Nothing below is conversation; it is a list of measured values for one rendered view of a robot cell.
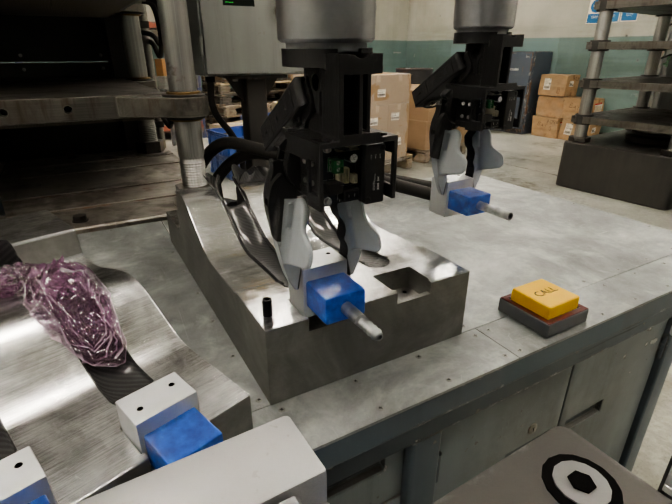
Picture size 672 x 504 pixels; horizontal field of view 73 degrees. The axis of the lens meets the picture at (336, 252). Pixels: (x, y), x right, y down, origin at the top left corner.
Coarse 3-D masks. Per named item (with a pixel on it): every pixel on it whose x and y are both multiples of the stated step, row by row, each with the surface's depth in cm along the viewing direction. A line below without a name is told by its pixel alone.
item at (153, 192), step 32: (32, 160) 156; (64, 160) 156; (96, 160) 156; (128, 160) 156; (160, 160) 156; (32, 192) 121; (64, 192) 121; (96, 192) 121; (128, 192) 121; (160, 192) 121; (96, 224) 99; (128, 224) 101
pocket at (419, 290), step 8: (392, 272) 54; (400, 272) 55; (408, 272) 56; (416, 272) 54; (384, 280) 54; (392, 280) 55; (400, 280) 55; (408, 280) 56; (416, 280) 54; (424, 280) 53; (392, 288) 55; (400, 288) 56; (408, 288) 56; (416, 288) 55; (424, 288) 53; (400, 296) 54; (408, 296) 54; (416, 296) 52
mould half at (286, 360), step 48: (192, 192) 68; (192, 240) 66; (384, 240) 64; (240, 288) 51; (288, 288) 50; (384, 288) 50; (432, 288) 52; (240, 336) 52; (288, 336) 44; (336, 336) 47; (384, 336) 51; (432, 336) 55; (288, 384) 46
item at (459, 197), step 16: (448, 176) 68; (464, 176) 68; (432, 192) 69; (448, 192) 66; (464, 192) 65; (480, 192) 65; (432, 208) 69; (448, 208) 67; (464, 208) 64; (480, 208) 63; (496, 208) 61
